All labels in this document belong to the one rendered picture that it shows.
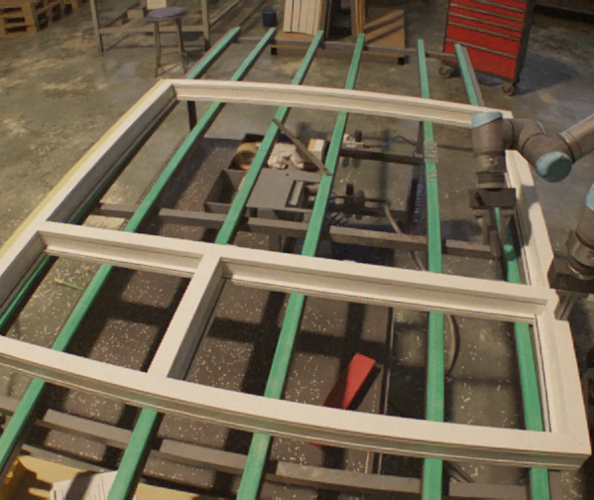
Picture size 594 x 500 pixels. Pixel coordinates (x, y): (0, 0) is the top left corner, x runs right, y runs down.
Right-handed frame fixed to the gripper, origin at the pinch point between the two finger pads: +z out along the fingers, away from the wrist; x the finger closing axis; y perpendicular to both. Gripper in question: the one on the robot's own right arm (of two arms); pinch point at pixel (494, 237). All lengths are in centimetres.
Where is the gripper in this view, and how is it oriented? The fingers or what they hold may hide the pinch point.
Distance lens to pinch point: 147.0
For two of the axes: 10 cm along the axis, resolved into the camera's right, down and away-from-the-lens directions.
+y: -2.8, 0.4, -9.6
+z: 0.4, 10.0, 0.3
